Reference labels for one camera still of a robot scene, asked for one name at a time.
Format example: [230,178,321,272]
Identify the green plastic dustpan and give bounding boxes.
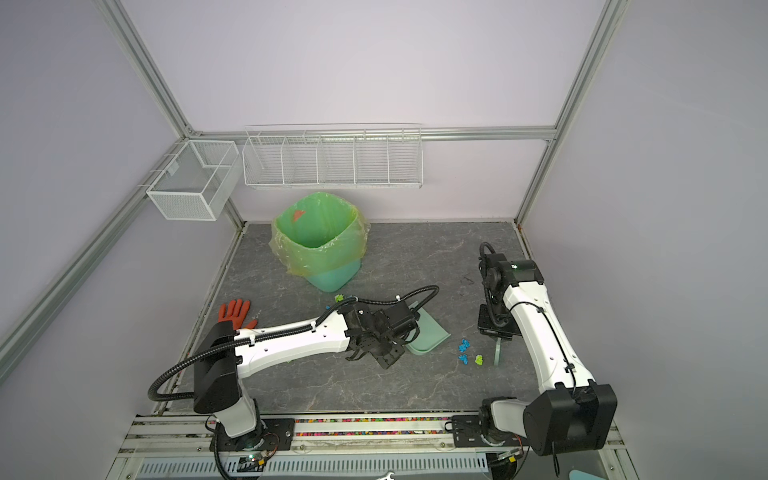
[406,309,450,356]

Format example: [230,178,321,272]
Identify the green hand brush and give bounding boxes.
[493,338,503,366]

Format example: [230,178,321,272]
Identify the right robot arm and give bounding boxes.
[478,242,618,456]

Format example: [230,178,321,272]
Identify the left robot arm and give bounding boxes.
[148,297,421,439]

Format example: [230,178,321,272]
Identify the blue green scrap cluster far right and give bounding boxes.
[458,339,484,366]

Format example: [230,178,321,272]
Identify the green trash bin with bag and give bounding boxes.
[269,192,370,293]

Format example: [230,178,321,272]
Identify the red rubber glove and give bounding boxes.
[217,299,258,330]

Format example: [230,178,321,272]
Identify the small white mesh basket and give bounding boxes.
[147,140,242,221]

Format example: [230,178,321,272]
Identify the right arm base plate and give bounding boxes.
[443,414,528,448]

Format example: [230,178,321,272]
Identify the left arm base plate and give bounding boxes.
[210,417,296,452]

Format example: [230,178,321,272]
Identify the long white wire basket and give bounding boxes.
[241,123,424,189]

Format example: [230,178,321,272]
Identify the aluminium front rail frame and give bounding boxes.
[107,411,638,479]

